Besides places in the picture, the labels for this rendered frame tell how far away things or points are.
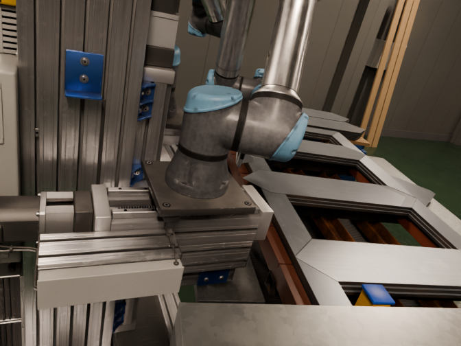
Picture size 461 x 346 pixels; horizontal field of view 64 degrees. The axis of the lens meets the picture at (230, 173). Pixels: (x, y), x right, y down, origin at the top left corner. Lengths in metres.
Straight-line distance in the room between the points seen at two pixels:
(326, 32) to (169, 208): 4.46
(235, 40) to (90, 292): 0.72
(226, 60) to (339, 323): 0.76
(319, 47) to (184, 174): 4.35
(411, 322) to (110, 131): 0.72
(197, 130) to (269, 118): 0.15
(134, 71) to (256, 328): 0.60
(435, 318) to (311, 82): 4.55
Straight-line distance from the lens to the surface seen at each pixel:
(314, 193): 1.45
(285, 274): 1.03
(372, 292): 1.01
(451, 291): 1.29
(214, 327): 0.54
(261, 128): 0.77
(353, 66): 5.25
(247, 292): 1.16
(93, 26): 0.86
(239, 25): 1.05
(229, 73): 1.12
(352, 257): 1.17
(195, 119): 0.77
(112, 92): 0.89
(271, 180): 1.44
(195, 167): 0.80
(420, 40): 6.16
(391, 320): 0.68
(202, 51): 4.37
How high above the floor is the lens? 1.45
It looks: 25 degrees down
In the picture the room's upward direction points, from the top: 14 degrees clockwise
